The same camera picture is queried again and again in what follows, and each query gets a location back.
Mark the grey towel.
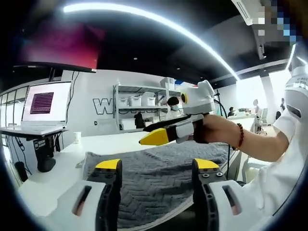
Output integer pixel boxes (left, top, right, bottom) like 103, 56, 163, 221
76, 141, 238, 223

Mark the person's right hand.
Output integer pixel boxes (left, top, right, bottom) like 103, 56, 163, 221
203, 114, 239, 149

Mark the black bag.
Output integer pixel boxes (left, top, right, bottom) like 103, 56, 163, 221
134, 113, 146, 129

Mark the row of white storage boxes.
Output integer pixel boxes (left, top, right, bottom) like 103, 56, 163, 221
117, 77, 176, 108

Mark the white chair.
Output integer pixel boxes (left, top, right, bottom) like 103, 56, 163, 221
242, 157, 272, 183

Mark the grey metal shelf rack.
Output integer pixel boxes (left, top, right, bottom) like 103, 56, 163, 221
113, 83, 183, 132

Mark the white standing desk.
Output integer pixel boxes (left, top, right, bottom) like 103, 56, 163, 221
0, 127, 70, 173

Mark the black track spotlight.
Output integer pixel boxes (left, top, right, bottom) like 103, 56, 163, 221
257, 42, 267, 60

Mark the white chest device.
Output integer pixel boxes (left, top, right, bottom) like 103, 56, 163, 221
282, 56, 308, 126

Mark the ceiling air conditioner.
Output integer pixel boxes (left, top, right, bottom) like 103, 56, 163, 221
232, 0, 259, 26

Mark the white laptop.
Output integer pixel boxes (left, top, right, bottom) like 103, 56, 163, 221
1, 81, 73, 135

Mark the hanging red screen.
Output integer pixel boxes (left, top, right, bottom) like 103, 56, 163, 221
13, 21, 106, 73

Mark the long linear ceiling light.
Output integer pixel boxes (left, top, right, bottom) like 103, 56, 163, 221
63, 3, 241, 80

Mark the red bead bracelet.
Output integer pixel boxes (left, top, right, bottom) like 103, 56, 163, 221
235, 122, 244, 150

